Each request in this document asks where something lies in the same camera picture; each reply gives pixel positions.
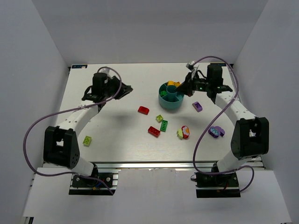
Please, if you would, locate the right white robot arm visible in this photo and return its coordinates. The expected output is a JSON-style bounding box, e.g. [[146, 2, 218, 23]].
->
[[176, 63, 269, 175]]

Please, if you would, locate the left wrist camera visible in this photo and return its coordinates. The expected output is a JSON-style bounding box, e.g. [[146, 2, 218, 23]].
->
[[98, 68, 110, 76]]

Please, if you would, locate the left corner label sticker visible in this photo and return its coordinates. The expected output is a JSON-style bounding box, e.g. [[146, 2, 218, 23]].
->
[[71, 64, 87, 69]]

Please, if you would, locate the teal round divided container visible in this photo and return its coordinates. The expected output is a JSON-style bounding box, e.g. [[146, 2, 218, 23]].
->
[[158, 83, 184, 110]]

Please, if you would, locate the light green small lego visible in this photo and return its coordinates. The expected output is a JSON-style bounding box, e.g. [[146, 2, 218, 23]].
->
[[156, 115, 163, 123]]

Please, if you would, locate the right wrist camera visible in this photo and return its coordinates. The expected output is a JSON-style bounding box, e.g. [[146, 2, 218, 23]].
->
[[186, 61, 199, 79]]

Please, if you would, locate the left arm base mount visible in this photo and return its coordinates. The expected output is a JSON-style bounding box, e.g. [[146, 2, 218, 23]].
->
[[69, 169, 120, 196]]

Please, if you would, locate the yellow rounded lego brick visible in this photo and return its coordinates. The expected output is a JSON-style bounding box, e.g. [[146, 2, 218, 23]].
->
[[167, 80, 175, 86]]

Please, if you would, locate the red rectangular lego brick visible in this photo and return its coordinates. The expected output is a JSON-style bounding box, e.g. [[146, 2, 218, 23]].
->
[[148, 126, 161, 138]]

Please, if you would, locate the red flower lego piece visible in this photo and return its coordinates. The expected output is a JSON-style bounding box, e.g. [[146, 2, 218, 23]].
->
[[181, 126, 190, 139]]

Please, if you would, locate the dark green small lego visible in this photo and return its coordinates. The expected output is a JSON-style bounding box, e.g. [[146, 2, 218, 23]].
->
[[160, 91, 167, 97]]

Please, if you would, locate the green lego plate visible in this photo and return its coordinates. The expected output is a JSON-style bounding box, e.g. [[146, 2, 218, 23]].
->
[[160, 120, 168, 132]]

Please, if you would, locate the purple paw lego piece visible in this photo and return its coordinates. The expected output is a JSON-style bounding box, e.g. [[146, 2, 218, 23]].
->
[[208, 126, 225, 138]]

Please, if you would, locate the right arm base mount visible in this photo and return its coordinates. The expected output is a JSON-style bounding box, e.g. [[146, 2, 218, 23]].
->
[[190, 172, 241, 198]]

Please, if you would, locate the small purple lego brick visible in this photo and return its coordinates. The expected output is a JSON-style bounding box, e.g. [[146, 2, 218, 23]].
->
[[192, 102, 203, 112]]

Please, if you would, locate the red curved lego brick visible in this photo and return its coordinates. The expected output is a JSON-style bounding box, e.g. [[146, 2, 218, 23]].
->
[[138, 106, 150, 115]]

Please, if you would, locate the lime green lego brick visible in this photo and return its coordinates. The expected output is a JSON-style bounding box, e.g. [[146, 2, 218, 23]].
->
[[83, 136, 92, 147]]

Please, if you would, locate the orange lego brick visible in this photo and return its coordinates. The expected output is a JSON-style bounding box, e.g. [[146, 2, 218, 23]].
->
[[173, 82, 180, 87]]

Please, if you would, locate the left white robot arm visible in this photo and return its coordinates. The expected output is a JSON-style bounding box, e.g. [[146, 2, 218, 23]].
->
[[43, 71, 133, 178]]

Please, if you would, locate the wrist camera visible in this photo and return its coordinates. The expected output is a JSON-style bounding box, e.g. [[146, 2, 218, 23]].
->
[[186, 61, 199, 79], [98, 68, 110, 76]]

